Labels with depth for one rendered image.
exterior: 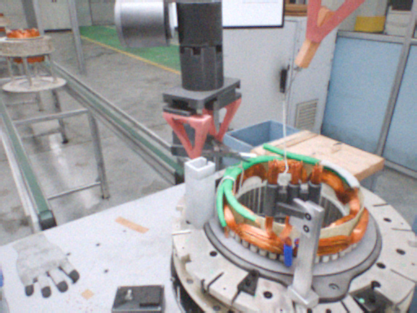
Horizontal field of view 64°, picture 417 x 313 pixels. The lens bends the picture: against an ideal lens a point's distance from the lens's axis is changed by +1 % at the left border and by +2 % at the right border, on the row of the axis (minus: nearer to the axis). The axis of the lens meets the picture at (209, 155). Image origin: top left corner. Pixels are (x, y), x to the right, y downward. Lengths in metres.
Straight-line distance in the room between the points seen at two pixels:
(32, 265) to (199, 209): 0.57
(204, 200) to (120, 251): 0.52
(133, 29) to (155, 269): 0.58
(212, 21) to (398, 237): 0.35
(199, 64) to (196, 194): 0.16
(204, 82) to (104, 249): 0.61
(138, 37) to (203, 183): 0.19
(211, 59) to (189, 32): 0.04
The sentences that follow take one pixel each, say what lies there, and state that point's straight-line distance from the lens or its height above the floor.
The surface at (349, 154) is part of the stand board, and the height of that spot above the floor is 1.06.
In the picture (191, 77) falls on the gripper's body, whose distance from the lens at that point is 0.43.
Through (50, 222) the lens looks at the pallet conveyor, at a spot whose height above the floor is 0.74.
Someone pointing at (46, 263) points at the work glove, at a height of 0.80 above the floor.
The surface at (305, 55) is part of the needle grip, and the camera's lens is 0.38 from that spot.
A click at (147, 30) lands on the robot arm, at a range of 0.43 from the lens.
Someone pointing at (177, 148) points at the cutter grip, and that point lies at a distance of 0.49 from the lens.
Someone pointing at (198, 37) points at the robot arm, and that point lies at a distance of 0.42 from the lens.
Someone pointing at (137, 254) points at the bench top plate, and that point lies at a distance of 0.90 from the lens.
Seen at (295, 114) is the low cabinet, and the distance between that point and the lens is 2.85.
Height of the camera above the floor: 1.38
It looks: 26 degrees down
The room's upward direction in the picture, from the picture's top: straight up
